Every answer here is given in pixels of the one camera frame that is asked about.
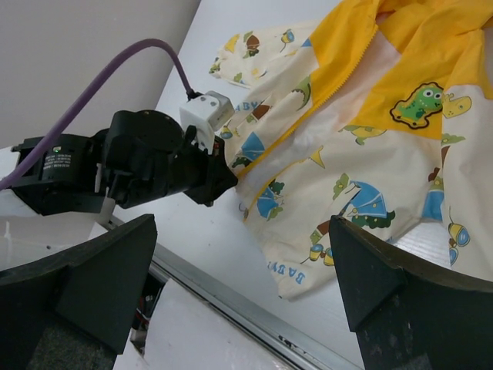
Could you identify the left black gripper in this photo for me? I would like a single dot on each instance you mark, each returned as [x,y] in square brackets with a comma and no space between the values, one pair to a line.
[146,155]

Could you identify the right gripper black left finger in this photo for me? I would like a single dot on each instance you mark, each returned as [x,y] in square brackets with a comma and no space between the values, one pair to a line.
[74,309]

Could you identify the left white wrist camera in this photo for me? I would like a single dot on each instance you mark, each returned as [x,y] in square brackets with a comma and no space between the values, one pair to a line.
[208,113]

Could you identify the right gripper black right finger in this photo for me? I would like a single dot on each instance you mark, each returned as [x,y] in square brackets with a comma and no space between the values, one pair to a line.
[406,312]

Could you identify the aluminium front rail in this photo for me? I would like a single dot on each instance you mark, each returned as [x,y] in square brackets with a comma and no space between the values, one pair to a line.
[225,262]

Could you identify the yellow cream printed kids jacket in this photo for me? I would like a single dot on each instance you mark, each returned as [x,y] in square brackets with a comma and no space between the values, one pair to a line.
[381,114]

